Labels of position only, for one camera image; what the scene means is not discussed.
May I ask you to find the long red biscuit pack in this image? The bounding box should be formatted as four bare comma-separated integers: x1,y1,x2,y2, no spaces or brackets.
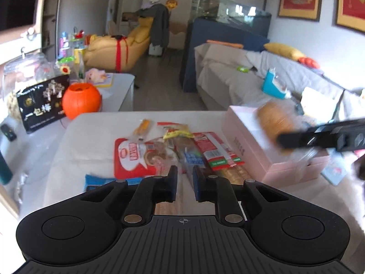
193,132,244,171

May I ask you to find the red roast duck snack bag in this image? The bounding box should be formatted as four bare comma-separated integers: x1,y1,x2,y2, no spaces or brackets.
114,137,179,179

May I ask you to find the round bread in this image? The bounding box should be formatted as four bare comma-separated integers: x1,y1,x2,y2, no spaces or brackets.
256,101,295,144

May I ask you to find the clear wafer biscuit pack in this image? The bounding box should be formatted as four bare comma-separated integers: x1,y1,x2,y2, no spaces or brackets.
182,136,253,186

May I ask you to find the small orange sausage snack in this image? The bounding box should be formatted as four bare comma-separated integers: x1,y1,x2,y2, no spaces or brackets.
132,119,152,141

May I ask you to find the yellow red snack packet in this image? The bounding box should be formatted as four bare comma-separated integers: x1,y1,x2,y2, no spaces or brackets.
157,122,194,140

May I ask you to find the blue snack packet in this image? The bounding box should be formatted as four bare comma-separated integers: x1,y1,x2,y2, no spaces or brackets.
84,174,143,192

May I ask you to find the pink cardboard box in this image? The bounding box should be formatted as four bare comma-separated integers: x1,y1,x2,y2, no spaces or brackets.
222,106,330,187

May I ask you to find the blue toy case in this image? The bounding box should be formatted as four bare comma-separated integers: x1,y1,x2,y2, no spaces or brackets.
262,68,291,100

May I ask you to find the yellow cushion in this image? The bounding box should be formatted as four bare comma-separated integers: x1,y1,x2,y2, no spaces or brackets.
263,42,306,61

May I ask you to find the beige grey sofa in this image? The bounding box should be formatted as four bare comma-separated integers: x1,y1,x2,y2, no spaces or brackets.
194,43,364,121

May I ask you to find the orange pumpkin bucket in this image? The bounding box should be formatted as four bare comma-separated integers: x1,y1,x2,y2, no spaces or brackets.
62,83,102,120

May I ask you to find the pink plush toy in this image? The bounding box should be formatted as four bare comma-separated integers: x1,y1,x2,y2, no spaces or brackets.
85,68,107,84

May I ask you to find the yellow armchair with red ribbon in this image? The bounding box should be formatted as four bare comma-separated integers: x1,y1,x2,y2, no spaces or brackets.
83,17,154,72

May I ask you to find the black plum snack box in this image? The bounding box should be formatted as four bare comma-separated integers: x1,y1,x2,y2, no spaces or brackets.
16,75,70,134

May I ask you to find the teal water bottle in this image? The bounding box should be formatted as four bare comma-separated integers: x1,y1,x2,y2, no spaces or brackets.
0,153,13,185

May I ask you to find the dark coat on rack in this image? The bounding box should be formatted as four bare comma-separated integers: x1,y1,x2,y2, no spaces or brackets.
136,4,169,48

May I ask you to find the glass fish tank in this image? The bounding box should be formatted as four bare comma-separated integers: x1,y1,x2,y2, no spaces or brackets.
189,0,272,37

